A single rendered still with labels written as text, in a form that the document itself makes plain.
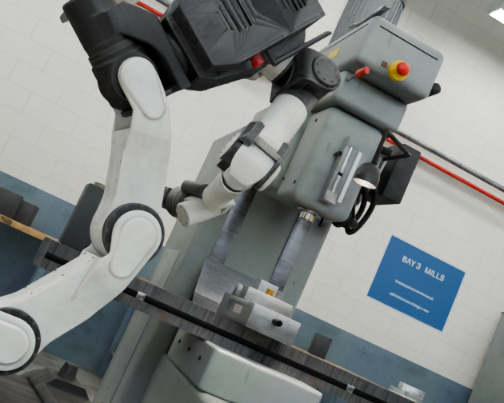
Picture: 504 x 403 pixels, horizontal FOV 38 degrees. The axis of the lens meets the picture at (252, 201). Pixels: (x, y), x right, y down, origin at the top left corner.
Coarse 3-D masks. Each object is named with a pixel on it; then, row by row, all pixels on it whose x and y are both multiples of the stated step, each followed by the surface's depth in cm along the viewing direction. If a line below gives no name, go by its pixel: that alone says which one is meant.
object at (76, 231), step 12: (84, 192) 207; (96, 192) 205; (84, 204) 204; (96, 204) 205; (72, 216) 207; (84, 216) 204; (72, 228) 203; (84, 228) 204; (60, 240) 206; (72, 240) 203; (84, 240) 204
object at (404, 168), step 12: (384, 168) 267; (396, 168) 260; (408, 168) 261; (384, 180) 262; (396, 180) 260; (408, 180) 261; (372, 192) 267; (384, 192) 258; (396, 192) 259; (384, 204) 270; (396, 204) 262
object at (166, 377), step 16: (160, 368) 243; (176, 368) 227; (160, 384) 234; (176, 384) 216; (192, 384) 204; (144, 400) 243; (160, 400) 225; (176, 400) 209; (192, 400) 195; (208, 400) 185
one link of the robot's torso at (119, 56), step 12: (132, 48) 162; (96, 60) 161; (108, 60) 160; (120, 60) 160; (96, 72) 164; (108, 72) 161; (108, 84) 162; (108, 96) 166; (120, 96) 161; (120, 108) 165
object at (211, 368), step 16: (176, 336) 239; (192, 336) 220; (176, 352) 229; (192, 352) 212; (208, 352) 198; (224, 352) 194; (192, 368) 205; (208, 368) 193; (224, 368) 194; (240, 368) 195; (256, 368) 196; (208, 384) 193; (224, 384) 194; (240, 384) 195; (256, 384) 196; (272, 384) 197; (288, 384) 199; (304, 384) 207; (224, 400) 194; (240, 400) 195; (256, 400) 196; (272, 400) 197; (288, 400) 199; (304, 400) 200; (320, 400) 202
